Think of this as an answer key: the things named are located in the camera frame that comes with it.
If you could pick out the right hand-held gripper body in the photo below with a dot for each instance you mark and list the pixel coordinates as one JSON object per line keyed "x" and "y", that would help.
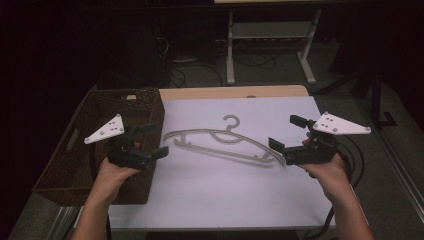
{"x": 316, "y": 153}

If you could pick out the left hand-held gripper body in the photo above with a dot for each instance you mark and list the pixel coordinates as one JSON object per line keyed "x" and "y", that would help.
{"x": 128, "y": 156}

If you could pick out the white metal desk frame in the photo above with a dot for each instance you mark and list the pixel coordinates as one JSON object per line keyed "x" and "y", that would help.
{"x": 270, "y": 30}

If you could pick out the dark metal stand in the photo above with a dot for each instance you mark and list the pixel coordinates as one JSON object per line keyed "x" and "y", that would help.
{"x": 376, "y": 100}

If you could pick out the person's right hand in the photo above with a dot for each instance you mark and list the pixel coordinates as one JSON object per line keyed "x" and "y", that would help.
{"x": 330, "y": 180}

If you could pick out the person's left hand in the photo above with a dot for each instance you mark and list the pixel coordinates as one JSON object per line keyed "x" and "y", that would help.
{"x": 111, "y": 178}

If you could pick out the small pale tag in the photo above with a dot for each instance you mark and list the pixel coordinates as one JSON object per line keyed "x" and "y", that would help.
{"x": 131, "y": 97}

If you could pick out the brown wicker basket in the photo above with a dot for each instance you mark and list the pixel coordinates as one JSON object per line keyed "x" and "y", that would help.
{"x": 73, "y": 166}

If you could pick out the white table mat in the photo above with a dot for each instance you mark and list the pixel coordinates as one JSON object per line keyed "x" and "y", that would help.
{"x": 216, "y": 186}

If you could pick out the grey plastic clothes hanger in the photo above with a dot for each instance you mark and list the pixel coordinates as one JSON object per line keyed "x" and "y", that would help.
{"x": 230, "y": 136}

